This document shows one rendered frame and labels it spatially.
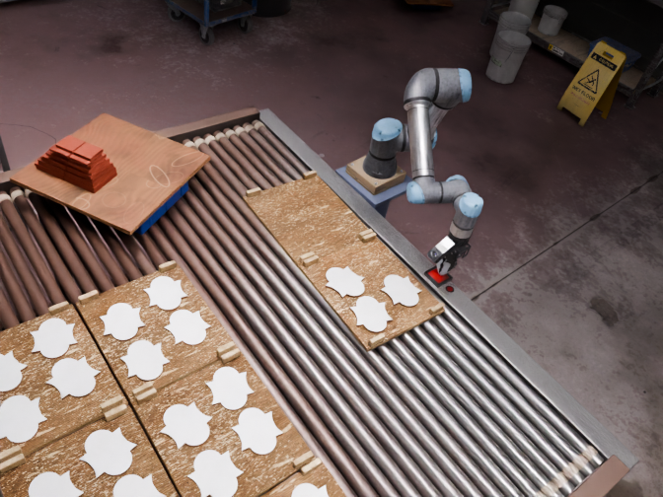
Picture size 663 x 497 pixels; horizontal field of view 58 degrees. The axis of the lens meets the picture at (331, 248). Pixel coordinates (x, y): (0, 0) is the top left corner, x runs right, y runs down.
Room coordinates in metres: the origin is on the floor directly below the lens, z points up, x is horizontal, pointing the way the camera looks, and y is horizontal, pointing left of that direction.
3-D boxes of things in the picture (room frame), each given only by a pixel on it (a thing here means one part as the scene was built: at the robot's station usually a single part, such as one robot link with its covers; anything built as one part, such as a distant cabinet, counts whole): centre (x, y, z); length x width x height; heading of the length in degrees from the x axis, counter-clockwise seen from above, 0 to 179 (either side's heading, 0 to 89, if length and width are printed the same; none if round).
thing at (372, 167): (2.14, -0.13, 0.97); 0.15 x 0.15 x 0.10
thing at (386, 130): (2.14, -0.13, 1.09); 0.13 x 0.12 x 0.14; 106
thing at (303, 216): (1.72, 0.12, 0.93); 0.41 x 0.35 x 0.02; 43
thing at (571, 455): (1.59, -0.19, 0.90); 1.95 x 0.05 x 0.05; 45
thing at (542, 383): (1.68, -0.28, 0.89); 2.08 x 0.09 x 0.06; 45
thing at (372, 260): (1.43, -0.17, 0.93); 0.41 x 0.35 x 0.02; 43
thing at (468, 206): (1.58, -0.42, 1.24); 0.09 x 0.08 x 0.11; 16
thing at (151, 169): (1.66, 0.84, 1.03); 0.50 x 0.50 x 0.02; 75
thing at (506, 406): (1.56, -0.16, 0.90); 1.95 x 0.05 x 0.05; 45
